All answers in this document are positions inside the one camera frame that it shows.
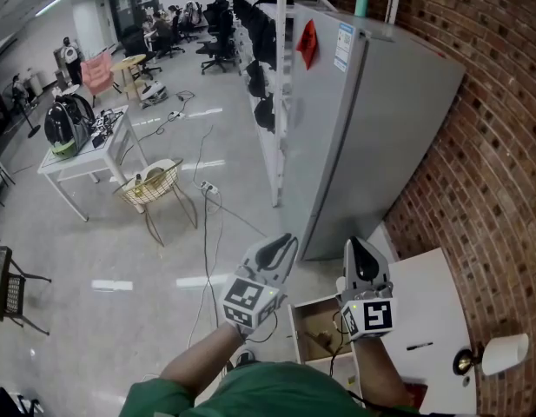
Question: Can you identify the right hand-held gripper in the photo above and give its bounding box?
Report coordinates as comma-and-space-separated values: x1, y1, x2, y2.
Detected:
335, 235, 399, 342

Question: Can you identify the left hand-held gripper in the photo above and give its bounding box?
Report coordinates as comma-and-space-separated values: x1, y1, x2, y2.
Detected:
222, 232, 300, 336

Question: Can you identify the person's right forearm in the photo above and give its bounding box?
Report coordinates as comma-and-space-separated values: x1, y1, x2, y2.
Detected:
352, 332, 411, 411

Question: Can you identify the person's left forearm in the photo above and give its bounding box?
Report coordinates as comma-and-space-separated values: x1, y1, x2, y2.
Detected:
158, 321, 246, 402

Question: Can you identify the white desk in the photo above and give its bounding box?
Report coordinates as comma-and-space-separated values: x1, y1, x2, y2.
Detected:
349, 247, 480, 417

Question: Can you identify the black office chair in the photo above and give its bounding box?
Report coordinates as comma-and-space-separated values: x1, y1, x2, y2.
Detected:
195, 8, 239, 76
121, 23, 163, 81
168, 10, 200, 55

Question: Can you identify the person's left shoe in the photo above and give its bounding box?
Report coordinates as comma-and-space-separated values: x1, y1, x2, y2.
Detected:
234, 348, 257, 369

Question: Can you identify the tall gray metal cabinet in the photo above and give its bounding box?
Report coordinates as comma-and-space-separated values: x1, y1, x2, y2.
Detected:
277, 3, 467, 263

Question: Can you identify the person's green shirt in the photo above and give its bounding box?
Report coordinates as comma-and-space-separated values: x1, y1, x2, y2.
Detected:
118, 360, 421, 417

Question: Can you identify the red hardcover book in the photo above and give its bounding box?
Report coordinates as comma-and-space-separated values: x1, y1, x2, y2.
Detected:
400, 378, 430, 410

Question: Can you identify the white metal shelf rack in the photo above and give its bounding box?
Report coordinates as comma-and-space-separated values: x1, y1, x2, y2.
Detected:
229, 0, 404, 209

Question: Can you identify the white wheeled floor machine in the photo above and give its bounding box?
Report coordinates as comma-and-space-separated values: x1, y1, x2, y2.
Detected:
139, 80, 169, 104

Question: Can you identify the white square table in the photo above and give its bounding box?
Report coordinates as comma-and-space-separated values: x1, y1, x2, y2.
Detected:
36, 103, 150, 224

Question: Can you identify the pile of small electronics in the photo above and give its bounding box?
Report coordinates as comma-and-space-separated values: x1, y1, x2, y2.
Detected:
90, 108, 124, 150

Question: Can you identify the red diamond sign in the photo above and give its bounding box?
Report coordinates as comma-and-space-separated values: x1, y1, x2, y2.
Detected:
294, 18, 320, 71

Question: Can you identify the row of black bags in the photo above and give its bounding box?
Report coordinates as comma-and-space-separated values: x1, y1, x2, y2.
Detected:
229, 0, 295, 135

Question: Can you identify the blue white label sticker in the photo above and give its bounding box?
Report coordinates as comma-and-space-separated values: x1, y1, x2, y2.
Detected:
333, 21, 354, 73

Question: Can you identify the black dome backpack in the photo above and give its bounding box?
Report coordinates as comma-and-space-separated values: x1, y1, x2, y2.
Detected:
43, 92, 98, 161

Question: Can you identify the round yellow wooden table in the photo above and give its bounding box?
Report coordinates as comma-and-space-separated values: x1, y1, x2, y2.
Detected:
109, 53, 149, 103

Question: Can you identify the pink chair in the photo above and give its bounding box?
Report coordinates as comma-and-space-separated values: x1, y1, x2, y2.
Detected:
79, 50, 122, 107

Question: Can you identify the black metal slatted chair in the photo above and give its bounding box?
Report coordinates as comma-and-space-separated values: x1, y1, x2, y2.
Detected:
0, 244, 53, 337

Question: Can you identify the dark glass door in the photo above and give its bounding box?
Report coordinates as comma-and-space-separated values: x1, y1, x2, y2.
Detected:
107, 0, 160, 39

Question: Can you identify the black standing fan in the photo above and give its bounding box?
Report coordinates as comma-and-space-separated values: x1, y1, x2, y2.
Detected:
1, 75, 43, 140

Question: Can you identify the gray floor cable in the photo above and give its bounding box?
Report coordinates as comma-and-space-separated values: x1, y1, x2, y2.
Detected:
208, 191, 268, 238

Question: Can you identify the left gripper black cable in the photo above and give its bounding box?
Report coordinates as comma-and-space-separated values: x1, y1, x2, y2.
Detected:
243, 309, 281, 346

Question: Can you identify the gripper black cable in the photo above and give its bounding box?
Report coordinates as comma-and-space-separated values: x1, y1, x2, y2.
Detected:
243, 309, 281, 346
328, 310, 367, 408

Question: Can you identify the black floor cable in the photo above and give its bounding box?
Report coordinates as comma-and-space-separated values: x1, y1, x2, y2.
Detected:
187, 191, 225, 351

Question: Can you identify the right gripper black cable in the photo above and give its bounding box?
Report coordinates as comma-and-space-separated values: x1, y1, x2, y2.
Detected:
328, 310, 367, 408

